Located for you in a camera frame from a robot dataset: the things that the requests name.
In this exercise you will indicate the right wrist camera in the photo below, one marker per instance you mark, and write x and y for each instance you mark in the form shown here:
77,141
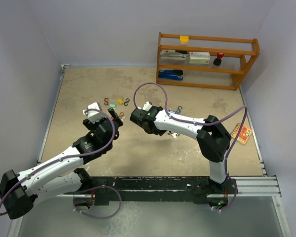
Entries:
146,106

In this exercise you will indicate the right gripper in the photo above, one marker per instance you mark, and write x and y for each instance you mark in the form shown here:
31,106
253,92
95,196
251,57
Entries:
161,132

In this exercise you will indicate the black base frame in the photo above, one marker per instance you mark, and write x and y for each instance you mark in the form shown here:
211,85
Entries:
195,189

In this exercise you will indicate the blue stapler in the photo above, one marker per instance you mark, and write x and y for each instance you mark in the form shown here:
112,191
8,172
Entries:
171,74

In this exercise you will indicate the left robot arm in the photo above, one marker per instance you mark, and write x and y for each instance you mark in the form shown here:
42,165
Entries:
20,192

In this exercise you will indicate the white cardboard box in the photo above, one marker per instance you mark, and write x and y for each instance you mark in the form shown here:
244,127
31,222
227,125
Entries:
199,57

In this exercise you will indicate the orange spiral notebook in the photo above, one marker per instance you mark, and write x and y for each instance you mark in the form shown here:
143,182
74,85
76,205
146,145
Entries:
244,135

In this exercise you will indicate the red carabiner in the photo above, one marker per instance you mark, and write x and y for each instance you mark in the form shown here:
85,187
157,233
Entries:
106,101

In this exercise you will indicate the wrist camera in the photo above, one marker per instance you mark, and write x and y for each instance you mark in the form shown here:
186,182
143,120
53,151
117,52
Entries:
146,106
94,112

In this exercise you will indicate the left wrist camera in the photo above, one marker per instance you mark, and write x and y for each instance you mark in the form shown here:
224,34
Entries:
94,112

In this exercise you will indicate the grey stapler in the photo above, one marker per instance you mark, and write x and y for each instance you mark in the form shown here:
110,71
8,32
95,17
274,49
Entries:
172,54

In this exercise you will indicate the yellow block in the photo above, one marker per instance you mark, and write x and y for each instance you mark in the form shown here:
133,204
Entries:
184,40

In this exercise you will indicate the wooden shelf rack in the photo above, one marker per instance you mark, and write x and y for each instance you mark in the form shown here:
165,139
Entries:
239,56

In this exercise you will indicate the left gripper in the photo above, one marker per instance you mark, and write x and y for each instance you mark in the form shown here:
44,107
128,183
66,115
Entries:
92,126

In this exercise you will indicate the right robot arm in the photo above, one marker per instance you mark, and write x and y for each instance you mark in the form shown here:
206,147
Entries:
212,137

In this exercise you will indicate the green tag key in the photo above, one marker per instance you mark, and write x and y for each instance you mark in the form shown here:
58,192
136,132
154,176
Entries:
112,105

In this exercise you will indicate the yellow tag key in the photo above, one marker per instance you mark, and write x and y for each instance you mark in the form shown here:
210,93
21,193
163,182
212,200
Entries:
121,101

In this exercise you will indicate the black tag key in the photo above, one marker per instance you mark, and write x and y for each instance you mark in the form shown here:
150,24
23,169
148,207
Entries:
174,135

